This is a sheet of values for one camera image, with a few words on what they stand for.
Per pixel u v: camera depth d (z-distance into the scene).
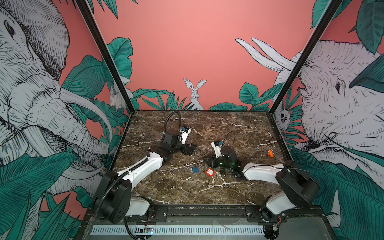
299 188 0.44
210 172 0.88
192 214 0.75
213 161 0.77
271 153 0.95
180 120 0.72
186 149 0.75
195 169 0.89
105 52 0.85
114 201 0.41
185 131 0.74
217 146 0.79
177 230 0.70
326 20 0.73
